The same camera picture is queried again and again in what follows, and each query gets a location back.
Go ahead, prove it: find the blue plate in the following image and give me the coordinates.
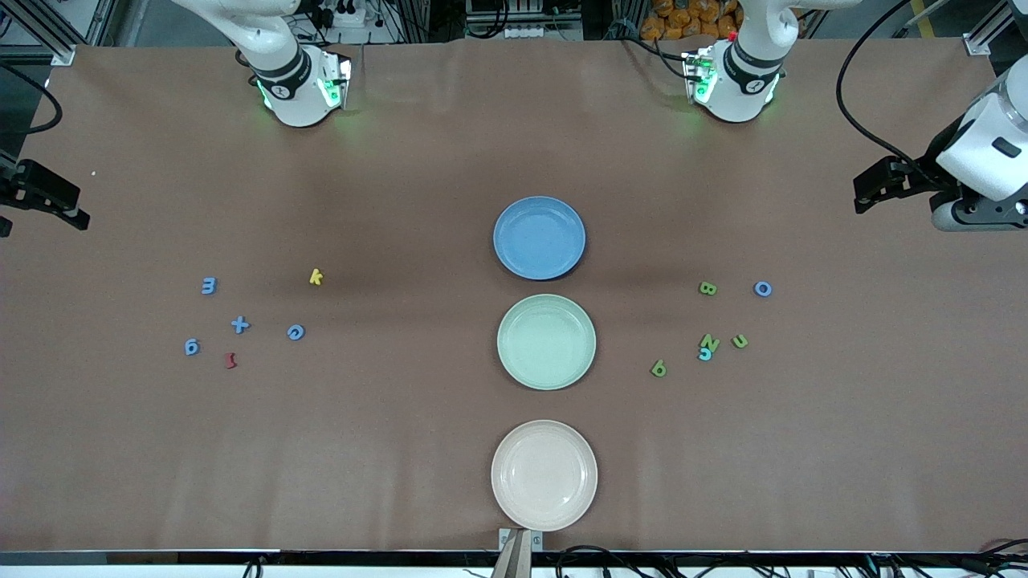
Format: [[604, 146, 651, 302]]
[[493, 196, 587, 281]]

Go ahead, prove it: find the white power strip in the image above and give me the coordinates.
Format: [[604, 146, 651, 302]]
[[309, 0, 386, 29]]

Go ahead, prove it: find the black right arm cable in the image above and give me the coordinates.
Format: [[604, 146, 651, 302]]
[[0, 60, 63, 139]]

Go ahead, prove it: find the mint green plate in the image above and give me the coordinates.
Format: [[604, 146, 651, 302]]
[[496, 294, 598, 391]]

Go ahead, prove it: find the front camera mount bracket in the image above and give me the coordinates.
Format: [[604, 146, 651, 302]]
[[492, 527, 545, 578]]

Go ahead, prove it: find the brown table cover sheet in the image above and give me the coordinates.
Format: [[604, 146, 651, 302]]
[[0, 36, 1028, 555]]

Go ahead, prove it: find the pile of orange items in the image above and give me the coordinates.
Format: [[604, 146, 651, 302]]
[[640, 0, 744, 41]]

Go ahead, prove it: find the beige plate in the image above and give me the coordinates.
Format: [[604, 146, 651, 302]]
[[491, 420, 599, 532]]

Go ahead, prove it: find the aluminium frame profile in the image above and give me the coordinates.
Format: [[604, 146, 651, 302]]
[[0, 0, 77, 67], [964, 0, 1028, 57]]

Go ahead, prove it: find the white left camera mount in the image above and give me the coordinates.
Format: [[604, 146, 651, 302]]
[[936, 112, 1028, 201]]

